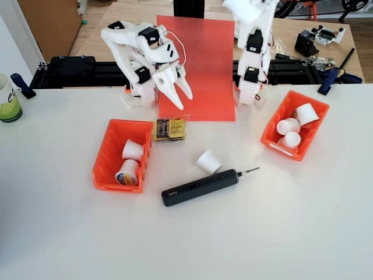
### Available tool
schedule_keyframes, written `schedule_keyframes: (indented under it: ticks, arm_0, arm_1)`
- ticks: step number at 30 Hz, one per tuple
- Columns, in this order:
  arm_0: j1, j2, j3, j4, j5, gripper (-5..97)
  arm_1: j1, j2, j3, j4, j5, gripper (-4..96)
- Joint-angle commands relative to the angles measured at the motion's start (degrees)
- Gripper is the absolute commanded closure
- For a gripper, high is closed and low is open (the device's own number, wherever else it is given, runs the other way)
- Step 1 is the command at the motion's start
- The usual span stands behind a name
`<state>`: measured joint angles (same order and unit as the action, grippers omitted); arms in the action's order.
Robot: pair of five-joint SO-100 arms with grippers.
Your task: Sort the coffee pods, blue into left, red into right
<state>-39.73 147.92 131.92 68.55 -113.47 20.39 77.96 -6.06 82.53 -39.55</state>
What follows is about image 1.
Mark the black aluminium rail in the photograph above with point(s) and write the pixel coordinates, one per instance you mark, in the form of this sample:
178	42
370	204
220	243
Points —
303	74

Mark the yellow and black packet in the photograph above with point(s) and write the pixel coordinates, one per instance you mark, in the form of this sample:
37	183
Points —
175	129

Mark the black printed part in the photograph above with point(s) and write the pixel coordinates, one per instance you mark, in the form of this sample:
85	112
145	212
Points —
304	45

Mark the blue clamp with black bar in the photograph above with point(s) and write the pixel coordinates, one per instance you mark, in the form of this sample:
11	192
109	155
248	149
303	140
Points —
327	81

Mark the blue lid coffee pod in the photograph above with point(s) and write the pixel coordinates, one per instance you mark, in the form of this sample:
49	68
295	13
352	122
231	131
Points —
131	150

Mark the white and green mug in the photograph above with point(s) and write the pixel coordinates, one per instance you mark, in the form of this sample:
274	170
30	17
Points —
8	96

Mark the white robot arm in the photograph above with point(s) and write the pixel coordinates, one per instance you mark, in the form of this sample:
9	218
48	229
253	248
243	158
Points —
247	61
119	35

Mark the black bicycle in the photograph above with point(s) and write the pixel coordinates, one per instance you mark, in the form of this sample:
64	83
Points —
291	7

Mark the small green object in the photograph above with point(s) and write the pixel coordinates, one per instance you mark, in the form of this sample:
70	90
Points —
84	22

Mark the dark grey electric screwdriver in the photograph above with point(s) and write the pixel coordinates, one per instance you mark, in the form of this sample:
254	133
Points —
192	188

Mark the orange bin with white label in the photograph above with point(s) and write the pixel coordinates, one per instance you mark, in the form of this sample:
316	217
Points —
309	140

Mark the white device with circuit board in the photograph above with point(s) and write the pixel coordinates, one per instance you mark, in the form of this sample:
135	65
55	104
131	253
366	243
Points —
326	36

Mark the white coffee pod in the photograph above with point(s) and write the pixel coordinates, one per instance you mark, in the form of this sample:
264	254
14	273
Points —
291	140
287	126
208	161
128	170
307	113

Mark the black upright post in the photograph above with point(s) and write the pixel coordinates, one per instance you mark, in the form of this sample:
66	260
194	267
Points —
189	7

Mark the silver metal clamp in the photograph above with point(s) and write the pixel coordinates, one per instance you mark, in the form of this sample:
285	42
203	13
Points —
320	62

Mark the orange plastic bin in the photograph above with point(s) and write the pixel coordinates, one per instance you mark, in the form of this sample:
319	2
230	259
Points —
116	137

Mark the red foam sheet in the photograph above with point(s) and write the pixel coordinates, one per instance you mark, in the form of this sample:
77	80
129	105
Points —
204	58

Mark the orange stand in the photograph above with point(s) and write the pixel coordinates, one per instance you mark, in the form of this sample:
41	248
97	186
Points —
313	8

